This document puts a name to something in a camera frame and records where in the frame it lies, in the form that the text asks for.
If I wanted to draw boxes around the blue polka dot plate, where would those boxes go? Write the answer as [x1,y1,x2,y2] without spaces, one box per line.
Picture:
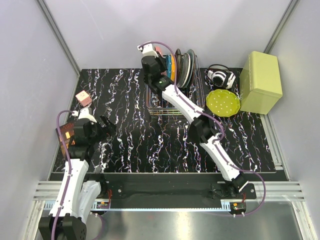
[165,54,172,78]

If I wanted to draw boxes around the pink polka dot plate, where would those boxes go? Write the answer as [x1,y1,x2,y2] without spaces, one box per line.
[154,46,163,56]

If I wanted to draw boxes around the orange polka dot plate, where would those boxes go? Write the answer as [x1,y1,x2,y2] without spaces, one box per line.
[170,54,176,82]

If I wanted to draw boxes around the lime green polka dot plate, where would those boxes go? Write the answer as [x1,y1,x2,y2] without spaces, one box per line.
[206,89,241,118]

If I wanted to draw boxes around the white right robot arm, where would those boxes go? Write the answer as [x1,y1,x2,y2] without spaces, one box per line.
[141,55,249,199]

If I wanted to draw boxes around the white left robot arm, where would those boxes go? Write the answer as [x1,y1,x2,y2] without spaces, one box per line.
[38,116,116,240]

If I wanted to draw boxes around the dark cover book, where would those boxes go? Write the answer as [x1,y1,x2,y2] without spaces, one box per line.
[56,120,75,157]

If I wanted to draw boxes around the dark brown rimmed plate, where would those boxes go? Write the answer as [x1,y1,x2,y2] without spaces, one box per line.
[174,48,182,85]

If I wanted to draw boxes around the grey-green plate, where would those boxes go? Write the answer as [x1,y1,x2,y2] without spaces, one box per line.
[179,53,191,88]

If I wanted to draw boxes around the pink dice cube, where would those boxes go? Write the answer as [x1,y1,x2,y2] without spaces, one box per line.
[75,90,92,107]

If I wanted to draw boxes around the teal rimmed plate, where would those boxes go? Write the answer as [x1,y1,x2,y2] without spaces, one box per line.
[187,49,197,87]

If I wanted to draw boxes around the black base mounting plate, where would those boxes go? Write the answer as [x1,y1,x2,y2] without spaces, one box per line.
[84,172,257,200]

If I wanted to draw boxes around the black and white headphones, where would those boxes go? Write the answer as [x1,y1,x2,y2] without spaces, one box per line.
[207,63,236,90]

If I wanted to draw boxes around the lime green box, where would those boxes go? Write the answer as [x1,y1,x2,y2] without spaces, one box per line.
[239,51,283,115]

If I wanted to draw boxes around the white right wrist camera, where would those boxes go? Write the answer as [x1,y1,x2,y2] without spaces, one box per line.
[137,43,158,58]

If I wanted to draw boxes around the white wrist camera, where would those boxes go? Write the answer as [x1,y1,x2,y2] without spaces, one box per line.
[71,107,97,123]
[137,43,158,58]

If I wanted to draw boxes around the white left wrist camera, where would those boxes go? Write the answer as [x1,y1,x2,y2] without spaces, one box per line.
[71,107,97,123]

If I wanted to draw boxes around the chrome wire dish rack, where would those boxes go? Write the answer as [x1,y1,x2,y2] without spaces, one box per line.
[145,55,206,116]

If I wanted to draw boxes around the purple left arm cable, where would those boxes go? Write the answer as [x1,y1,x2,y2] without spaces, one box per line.
[48,109,106,240]

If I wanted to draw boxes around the aluminium frame rail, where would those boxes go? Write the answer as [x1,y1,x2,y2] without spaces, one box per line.
[36,0,81,77]

